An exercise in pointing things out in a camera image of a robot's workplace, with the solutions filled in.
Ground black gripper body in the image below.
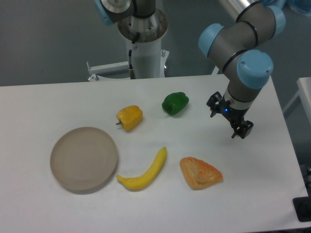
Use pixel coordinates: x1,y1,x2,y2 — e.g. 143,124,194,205
217,94,250,126

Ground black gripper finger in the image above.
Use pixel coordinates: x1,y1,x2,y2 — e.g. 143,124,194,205
207,91,222,117
231,119,254,139

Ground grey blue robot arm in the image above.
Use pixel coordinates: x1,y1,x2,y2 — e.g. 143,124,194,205
95,0,286,138

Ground green bell pepper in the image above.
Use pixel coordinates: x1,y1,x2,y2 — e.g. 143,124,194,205
162,92,189,116

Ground yellow bell pepper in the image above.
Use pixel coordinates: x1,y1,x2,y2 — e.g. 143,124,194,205
116,105,143,132

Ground orange pastry turnover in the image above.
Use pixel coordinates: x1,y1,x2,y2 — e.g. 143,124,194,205
179,157,224,190

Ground black device at edge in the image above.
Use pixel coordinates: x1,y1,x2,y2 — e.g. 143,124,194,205
293,197,311,222

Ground yellow banana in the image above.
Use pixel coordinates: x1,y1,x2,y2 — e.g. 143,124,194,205
116,147,167,191

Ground beige round plate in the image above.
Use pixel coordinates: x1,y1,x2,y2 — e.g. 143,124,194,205
50,127,119,194

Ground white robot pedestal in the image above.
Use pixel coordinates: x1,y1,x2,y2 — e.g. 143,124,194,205
87,8,170,82

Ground black cable with connector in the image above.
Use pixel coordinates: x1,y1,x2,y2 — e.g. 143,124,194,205
128,32,140,80

